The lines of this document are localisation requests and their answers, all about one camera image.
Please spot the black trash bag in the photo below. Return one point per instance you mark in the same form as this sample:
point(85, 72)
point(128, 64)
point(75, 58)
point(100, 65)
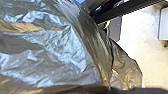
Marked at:
point(50, 50)

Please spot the white rectangular box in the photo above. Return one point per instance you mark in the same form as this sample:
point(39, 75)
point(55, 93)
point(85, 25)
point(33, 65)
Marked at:
point(164, 23)

